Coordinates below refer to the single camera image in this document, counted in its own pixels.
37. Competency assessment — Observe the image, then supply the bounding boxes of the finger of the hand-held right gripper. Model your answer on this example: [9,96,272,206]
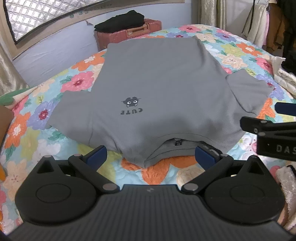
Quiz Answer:
[240,116,296,139]
[275,102,296,115]

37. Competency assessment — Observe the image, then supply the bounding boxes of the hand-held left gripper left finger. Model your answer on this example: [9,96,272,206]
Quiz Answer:
[30,146,118,194]

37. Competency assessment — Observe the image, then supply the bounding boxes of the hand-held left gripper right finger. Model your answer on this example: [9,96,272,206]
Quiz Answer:
[181,144,267,193]

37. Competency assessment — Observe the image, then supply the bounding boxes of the grey t-shirt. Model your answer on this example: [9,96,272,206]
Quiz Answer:
[47,37,274,168]

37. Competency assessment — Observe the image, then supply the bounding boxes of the black folded clothes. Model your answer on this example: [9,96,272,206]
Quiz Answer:
[94,10,146,32]

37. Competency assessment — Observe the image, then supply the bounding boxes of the white cloth pile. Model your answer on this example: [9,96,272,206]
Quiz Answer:
[269,55,296,99]

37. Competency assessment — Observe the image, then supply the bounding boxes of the fuzzy white cloth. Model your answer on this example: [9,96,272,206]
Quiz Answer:
[275,162,296,232]

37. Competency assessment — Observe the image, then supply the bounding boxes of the floral bedspread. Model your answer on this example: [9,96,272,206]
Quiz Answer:
[0,23,296,235]

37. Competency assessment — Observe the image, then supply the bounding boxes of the black hanging garment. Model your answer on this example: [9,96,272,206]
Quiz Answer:
[276,0,296,75]

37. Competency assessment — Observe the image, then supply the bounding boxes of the brown hanging garment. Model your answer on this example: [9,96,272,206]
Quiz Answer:
[266,0,289,54]

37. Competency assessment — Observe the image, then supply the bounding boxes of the pink hanging garment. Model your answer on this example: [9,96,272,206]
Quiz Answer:
[263,10,271,45]

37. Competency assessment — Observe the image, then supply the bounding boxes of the beige hanging garment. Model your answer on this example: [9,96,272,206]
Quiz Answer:
[241,3,269,47]

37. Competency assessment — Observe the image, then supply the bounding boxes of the brown object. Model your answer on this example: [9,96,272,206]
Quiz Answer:
[0,105,13,150]

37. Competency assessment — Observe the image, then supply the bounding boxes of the green cloth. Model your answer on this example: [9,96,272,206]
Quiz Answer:
[0,89,24,107]

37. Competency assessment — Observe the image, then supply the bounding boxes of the beige curtain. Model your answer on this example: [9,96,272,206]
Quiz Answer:
[0,38,28,94]
[198,0,227,30]

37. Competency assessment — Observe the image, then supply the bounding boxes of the red suitcase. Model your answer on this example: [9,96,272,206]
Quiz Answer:
[94,19,162,52]

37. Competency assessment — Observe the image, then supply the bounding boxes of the foil-covered window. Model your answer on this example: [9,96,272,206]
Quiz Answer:
[4,0,116,45]

